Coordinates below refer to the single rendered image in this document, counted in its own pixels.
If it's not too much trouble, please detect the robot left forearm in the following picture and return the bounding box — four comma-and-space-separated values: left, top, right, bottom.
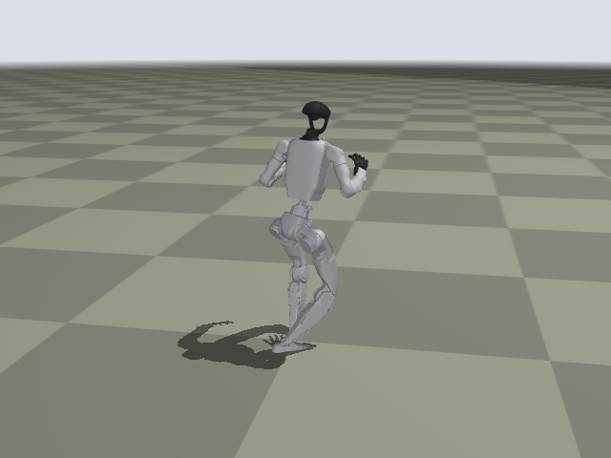
259, 162, 286, 181

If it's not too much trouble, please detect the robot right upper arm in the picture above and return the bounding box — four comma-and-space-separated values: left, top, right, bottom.
325, 144, 357, 198

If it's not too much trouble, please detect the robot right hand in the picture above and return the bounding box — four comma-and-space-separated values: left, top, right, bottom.
348, 153, 369, 175

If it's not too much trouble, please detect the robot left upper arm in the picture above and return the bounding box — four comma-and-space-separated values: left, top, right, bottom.
259, 140, 291, 188

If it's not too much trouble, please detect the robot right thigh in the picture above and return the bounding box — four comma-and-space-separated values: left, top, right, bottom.
298, 226, 338, 301

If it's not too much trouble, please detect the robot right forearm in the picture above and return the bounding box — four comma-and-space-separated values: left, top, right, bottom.
350, 167, 367, 193

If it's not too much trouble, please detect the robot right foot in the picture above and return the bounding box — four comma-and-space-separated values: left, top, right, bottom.
272, 341, 310, 353

